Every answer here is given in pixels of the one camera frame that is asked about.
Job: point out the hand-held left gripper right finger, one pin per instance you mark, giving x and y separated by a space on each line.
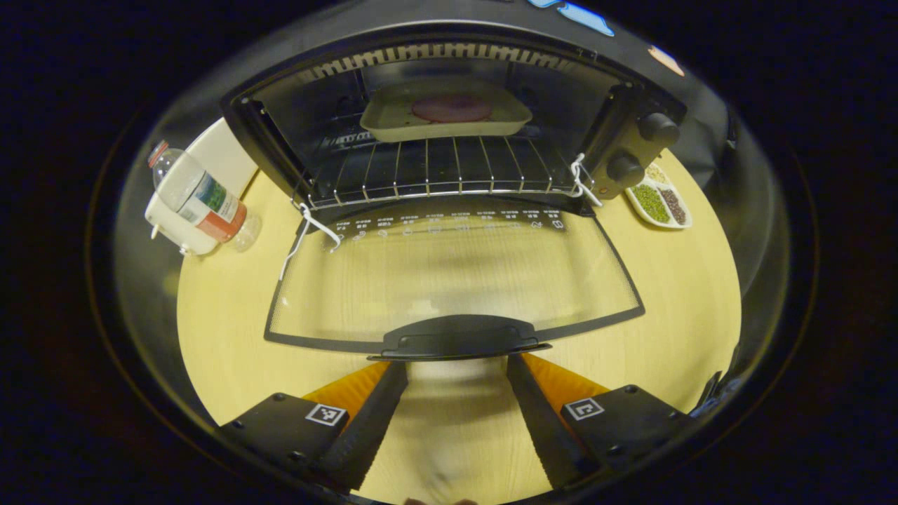
544 421

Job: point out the metal oven rack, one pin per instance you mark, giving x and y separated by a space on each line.
435 175

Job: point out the white divided dish of beans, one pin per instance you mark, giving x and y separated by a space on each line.
652 203

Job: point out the clear plastic water bottle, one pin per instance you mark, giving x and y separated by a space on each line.
203 200

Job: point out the black electric oven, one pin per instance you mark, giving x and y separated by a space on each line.
456 330

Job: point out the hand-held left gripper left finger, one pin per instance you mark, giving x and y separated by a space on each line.
365 421

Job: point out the white toaster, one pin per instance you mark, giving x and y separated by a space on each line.
210 147

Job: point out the pale green food tray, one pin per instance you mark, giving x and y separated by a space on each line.
393 123

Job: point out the pink ham slice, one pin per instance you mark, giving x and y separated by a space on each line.
452 109

